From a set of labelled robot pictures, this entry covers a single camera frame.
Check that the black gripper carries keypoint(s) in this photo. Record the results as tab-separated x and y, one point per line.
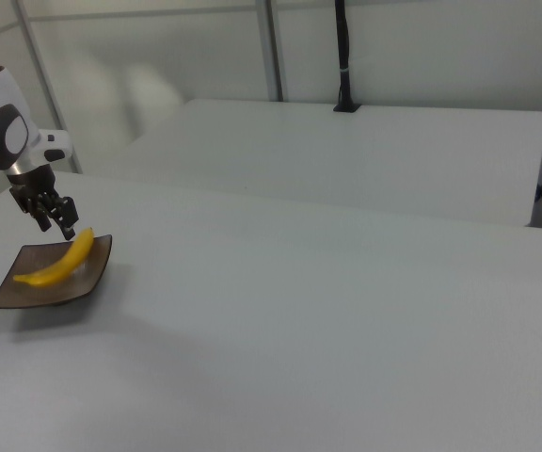
33	190

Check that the yellow banana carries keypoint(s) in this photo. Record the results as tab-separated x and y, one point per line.
59	268

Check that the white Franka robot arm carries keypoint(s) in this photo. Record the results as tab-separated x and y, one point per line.
3	132

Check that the brown square ceramic plate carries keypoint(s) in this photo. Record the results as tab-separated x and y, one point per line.
83	278

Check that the black pole base clamp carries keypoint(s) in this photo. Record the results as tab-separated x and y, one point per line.
346	108

